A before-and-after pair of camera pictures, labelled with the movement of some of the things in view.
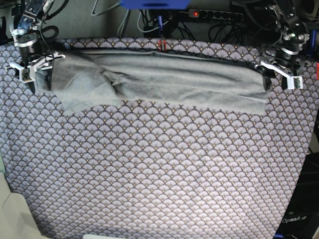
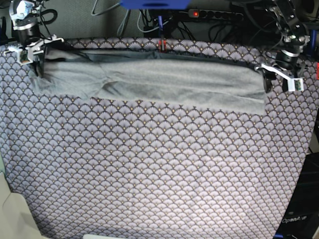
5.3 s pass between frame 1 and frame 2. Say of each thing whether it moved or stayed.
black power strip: stayed
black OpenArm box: stayed
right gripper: stayed
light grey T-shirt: moved
